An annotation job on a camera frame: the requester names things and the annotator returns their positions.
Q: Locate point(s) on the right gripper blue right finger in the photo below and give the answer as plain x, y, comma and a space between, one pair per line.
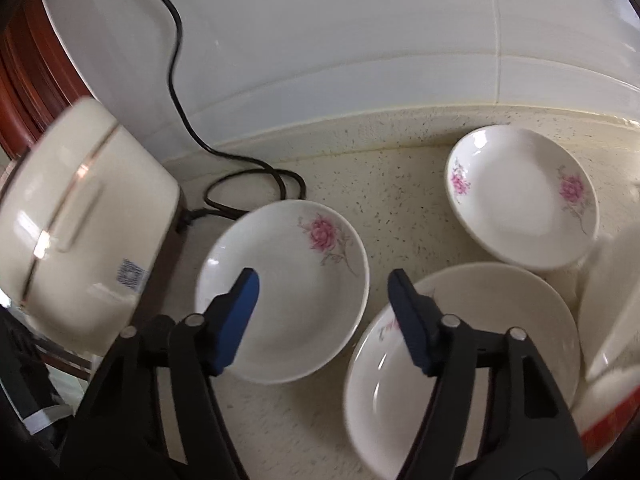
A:
528, 431

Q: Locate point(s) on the floral white plate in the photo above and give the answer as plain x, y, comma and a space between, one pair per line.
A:
522, 197
314, 281

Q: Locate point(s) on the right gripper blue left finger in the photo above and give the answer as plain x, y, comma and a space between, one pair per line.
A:
118, 430

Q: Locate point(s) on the cream rice cooker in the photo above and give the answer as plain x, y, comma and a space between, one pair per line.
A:
84, 217

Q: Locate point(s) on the plain white bowl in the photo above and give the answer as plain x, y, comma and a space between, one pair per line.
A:
608, 313

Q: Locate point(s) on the large white plate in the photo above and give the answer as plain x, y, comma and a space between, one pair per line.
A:
386, 395

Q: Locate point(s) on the red banded white bowl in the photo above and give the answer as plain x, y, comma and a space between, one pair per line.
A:
605, 408

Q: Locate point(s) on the floral white plate by wall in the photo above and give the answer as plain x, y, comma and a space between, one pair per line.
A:
522, 197

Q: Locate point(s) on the red wooden window frame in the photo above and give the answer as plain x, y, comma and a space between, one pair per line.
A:
38, 81

